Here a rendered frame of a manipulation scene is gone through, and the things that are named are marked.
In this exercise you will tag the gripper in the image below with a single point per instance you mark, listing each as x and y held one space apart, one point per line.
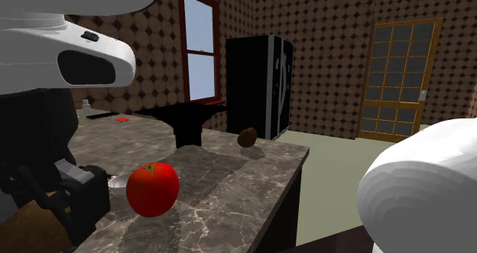
35 125

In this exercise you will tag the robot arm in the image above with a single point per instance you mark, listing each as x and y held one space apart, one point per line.
33 54

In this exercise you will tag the small silver bowl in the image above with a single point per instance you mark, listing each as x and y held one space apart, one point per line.
118 182

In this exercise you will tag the small white bottle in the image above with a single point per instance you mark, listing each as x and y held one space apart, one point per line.
86 107

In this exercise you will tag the red tomato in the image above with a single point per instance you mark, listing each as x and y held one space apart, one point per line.
152 190

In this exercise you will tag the small red flat object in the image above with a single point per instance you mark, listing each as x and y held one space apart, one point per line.
122 120

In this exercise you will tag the black anvil-shaped stand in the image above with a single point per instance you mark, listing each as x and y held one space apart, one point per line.
188 127

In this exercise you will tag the brown potato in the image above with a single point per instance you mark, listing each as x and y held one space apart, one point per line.
247 137

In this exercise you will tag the red-framed window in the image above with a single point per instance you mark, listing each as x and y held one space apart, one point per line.
201 47

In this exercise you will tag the black refrigerator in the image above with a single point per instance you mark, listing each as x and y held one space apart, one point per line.
249 84

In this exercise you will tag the wooden door with glass panes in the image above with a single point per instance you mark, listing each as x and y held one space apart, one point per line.
398 81

